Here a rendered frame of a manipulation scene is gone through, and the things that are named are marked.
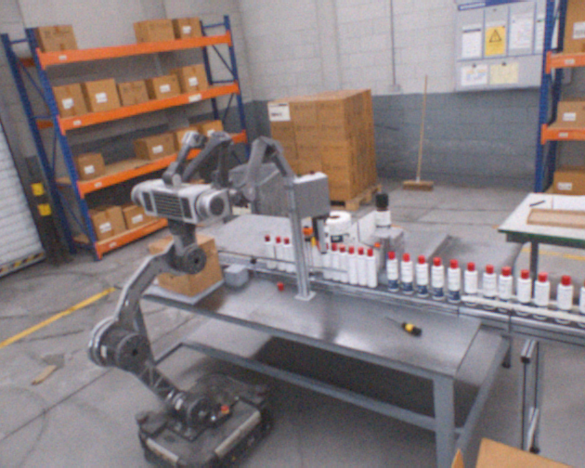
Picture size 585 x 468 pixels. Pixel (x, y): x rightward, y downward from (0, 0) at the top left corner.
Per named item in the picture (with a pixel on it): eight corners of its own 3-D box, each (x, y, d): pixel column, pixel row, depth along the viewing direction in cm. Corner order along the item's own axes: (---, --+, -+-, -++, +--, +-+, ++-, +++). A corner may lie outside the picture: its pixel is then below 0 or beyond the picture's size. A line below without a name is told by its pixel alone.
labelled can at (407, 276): (415, 290, 246) (413, 253, 239) (410, 295, 242) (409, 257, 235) (405, 288, 249) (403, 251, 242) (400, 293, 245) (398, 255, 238)
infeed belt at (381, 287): (464, 305, 236) (464, 297, 235) (459, 313, 230) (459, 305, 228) (209, 257, 328) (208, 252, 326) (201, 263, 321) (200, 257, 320)
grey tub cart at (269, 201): (250, 226, 622) (238, 150, 588) (297, 226, 600) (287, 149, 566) (217, 255, 545) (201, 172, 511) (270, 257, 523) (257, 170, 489)
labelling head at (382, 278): (406, 275, 261) (404, 230, 252) (396, 286, 252) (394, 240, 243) (381, 271, 269) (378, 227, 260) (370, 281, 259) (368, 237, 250)
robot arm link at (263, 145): (251, 137, 266) (262, 128, 259) (270, 151, 272) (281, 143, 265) (229, 202, 241) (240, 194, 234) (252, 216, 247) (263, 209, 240)
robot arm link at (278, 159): (260, 150, 267) (272, 142, 259) (266, 148, 271) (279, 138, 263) (303, 217, 271) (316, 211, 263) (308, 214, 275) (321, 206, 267)
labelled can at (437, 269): (445, 295, 238) (445, 257, 231) (442, 301, 234) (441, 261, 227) (435, 293, 241) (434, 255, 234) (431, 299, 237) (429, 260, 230)
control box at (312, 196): (331, 212, 248) (327, 175, 242) (300, 219, 243) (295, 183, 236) (322, 206, 257) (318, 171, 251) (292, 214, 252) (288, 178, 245)
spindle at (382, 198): (393, 234, 313) (391, 190, 303) (387, 239, 306) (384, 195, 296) (380, 232, 318) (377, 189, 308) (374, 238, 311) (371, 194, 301)
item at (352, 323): (523, 247, 292) (523, 243, 291) (453, 379, 194) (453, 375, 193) (245, 215, 409) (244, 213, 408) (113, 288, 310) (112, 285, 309)
